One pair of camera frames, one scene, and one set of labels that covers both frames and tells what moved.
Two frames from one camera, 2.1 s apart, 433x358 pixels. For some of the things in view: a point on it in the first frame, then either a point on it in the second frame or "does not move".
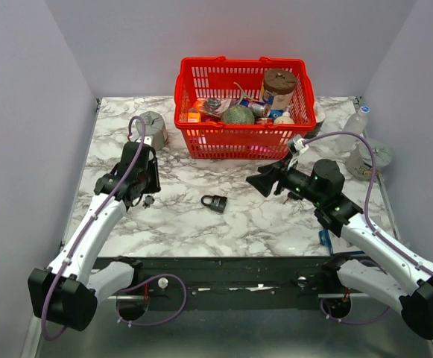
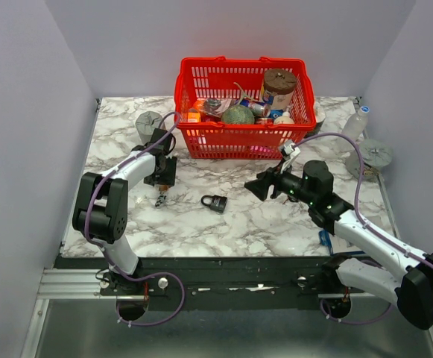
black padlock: x=218 y=203 does not move
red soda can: x=264 y=121 does not move
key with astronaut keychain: x=148 y=201 → x=160 y=198
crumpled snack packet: x=213 y=107 does not move
